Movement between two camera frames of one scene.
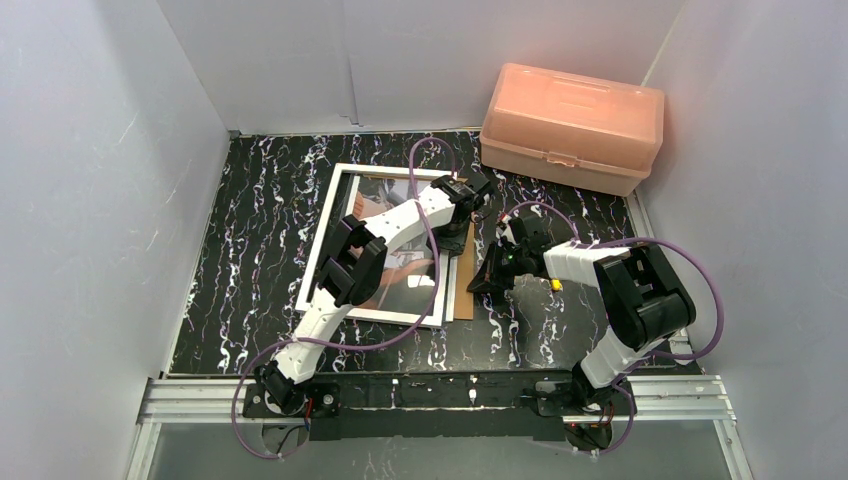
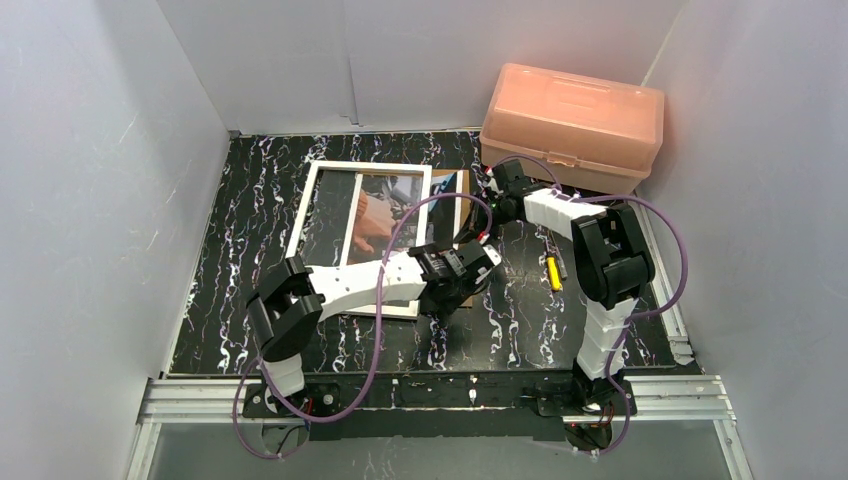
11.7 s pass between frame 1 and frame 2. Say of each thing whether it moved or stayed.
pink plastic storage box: stayed
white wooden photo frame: moved
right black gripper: moved
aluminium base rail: stayed
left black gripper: moved
